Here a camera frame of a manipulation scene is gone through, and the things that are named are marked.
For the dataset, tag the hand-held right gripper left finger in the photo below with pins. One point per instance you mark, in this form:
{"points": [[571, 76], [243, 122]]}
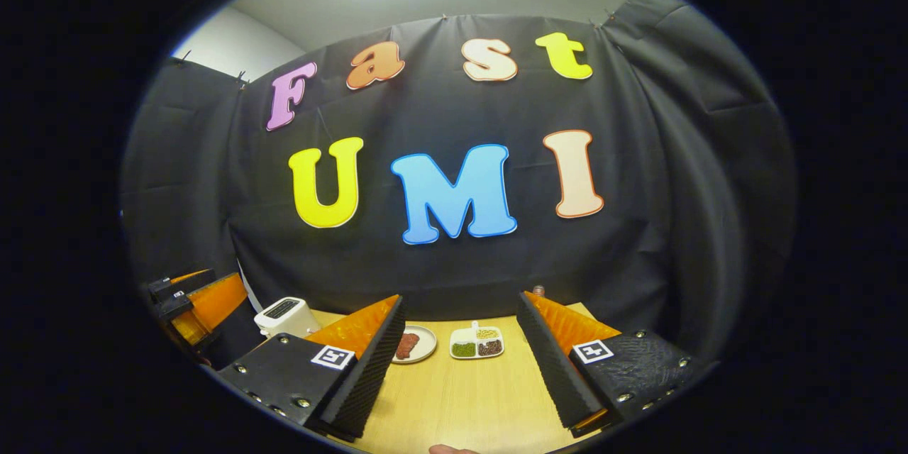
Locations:
{"points": [[372, 369]]}

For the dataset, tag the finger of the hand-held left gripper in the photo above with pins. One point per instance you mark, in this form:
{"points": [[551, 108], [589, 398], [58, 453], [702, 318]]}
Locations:
{"points": [[220, 301], [181, 284]]}

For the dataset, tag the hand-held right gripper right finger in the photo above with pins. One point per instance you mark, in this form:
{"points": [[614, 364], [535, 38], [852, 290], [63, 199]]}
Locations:
{"points": [[550, 369]]}

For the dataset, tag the raw red meat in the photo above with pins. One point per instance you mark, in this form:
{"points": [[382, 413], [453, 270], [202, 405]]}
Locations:
{"points": [[407, 346]]}

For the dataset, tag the round beige plate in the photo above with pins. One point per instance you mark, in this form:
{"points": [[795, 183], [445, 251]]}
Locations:
{"points": [[428, 344]]}

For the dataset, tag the pile of dark red beans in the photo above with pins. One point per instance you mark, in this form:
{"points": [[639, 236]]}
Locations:
{"points": [[489, 348]]}

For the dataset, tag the white toaster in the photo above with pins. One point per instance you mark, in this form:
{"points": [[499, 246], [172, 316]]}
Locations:
{"points": [[287, 316]]}

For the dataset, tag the small heap of yellow beans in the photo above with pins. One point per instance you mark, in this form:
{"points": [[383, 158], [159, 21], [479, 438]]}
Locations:
{"points": [[486, 333]]}

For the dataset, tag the pile of green beans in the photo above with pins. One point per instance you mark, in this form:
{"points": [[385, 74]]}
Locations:
{"points": [[464, 350]]}

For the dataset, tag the white divided dish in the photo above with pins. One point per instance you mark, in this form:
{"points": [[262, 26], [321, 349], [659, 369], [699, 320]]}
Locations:
{"points": [[461, 335]]}

